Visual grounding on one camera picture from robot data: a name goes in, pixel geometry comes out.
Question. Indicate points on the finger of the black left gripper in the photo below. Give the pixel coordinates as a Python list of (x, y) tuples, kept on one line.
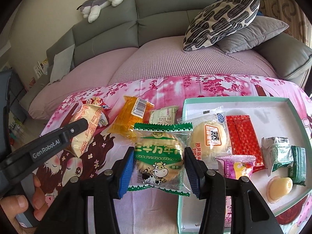
[(26, 159)]

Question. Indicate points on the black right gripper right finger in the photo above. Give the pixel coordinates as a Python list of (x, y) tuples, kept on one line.
[(250, 213)]

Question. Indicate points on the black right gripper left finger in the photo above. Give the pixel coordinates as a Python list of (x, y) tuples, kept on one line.
[(87, 206)]

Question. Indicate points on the pink bread snack packet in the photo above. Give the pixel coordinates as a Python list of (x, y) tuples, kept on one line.
[(236, 166)]

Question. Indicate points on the yellow jelly cup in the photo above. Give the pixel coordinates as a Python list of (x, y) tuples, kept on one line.
[(278, 187)]

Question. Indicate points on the red foil wafer packet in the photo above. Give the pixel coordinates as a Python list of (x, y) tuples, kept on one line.
[(243, 139)]

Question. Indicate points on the steamed cake clear packet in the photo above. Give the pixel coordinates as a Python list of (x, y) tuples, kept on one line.
[(210, 136)]

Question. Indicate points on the light green white snack packet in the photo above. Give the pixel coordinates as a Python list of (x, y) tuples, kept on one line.
[(277, 153)]

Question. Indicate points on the dark green snack packet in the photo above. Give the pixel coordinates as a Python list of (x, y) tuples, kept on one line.
[(297, 172)]

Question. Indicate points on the green milk biscuit packet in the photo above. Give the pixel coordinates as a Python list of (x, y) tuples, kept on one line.
[(159, 157)]

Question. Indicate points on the yellow bread packet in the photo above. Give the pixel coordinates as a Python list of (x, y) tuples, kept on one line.
[(92, 114)]

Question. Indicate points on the pale green small snack packet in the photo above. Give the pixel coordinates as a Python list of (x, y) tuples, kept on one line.
[(163, 116)]

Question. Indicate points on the orange yellow cake packet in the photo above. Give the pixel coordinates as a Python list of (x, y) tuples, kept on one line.
[(132, 112)]

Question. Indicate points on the person's left hand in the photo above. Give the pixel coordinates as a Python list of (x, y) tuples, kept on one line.
[(17, 204)]

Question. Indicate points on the pink cartoon tablecloth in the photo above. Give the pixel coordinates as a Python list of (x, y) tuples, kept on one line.
[(149, 210)]

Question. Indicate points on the teal white cardboard tray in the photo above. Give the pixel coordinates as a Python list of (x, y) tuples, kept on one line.
[(270, 116)]

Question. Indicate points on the red white snack packet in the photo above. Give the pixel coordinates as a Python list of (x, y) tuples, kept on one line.
[(103, 121)]

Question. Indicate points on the white magazine rack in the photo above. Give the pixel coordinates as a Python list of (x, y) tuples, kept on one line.
[(41, 68)]

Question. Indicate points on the red orange snack packet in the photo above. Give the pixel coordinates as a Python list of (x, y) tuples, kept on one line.
[(97, 102)]

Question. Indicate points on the light grey cushion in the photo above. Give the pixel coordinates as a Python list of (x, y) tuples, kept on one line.
[(62, 64)]

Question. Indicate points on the pink sofa cover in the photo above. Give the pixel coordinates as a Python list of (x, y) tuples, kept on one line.
[(157, 58)]

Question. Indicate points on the grey white plush dog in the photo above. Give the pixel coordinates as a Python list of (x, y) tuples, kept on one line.
[(90, 9)]

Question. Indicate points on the black white patterned cushion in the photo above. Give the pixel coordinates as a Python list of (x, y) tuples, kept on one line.
[(218, 20)]

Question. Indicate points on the patterned beige curtain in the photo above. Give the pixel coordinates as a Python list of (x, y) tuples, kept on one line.
[(289, 12)]

